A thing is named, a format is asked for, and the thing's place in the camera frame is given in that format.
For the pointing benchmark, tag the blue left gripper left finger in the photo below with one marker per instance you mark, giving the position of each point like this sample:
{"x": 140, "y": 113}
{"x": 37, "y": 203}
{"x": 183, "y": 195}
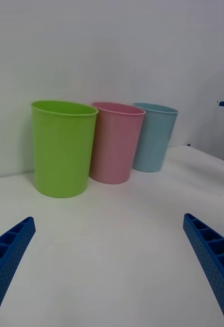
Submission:
{"x": 7, "y": 265}

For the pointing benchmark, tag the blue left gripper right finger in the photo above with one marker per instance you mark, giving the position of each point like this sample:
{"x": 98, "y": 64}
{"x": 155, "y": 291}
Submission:
{"x": 216, "y": 263}

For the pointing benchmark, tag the pale blue plastic bin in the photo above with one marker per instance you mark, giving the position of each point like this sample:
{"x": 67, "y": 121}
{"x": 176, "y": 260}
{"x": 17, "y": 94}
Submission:
{"x": 152, "y": 143}

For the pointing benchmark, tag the pink plastic bin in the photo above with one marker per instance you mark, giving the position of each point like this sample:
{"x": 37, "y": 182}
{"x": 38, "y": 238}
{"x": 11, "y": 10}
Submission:
{"x": 114, "y": 153}

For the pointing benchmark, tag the green plastic bin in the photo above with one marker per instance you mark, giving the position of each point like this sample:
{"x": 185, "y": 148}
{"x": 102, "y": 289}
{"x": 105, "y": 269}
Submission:
{"x": 63, "y": 153}

